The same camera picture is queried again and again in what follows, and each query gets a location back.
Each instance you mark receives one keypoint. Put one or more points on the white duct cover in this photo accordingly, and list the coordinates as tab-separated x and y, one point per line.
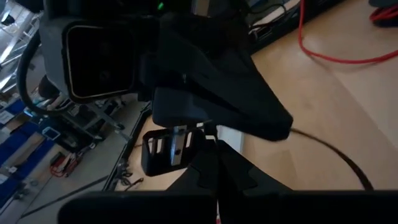
231	140

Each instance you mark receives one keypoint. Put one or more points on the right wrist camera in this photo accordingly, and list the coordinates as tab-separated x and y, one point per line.
99	62

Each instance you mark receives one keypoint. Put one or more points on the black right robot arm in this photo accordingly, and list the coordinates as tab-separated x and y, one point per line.
93	6

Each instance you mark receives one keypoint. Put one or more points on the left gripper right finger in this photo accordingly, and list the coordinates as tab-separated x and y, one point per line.
311	208

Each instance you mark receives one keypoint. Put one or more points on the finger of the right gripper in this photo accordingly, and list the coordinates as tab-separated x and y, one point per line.
180	109
217	77

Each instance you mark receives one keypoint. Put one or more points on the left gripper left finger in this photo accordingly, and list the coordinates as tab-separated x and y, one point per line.
140	208

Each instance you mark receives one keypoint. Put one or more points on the black zip tie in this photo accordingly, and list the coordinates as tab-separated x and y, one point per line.
348	158

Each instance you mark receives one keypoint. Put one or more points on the blue storage bin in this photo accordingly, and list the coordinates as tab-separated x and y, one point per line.
12	107
31	158

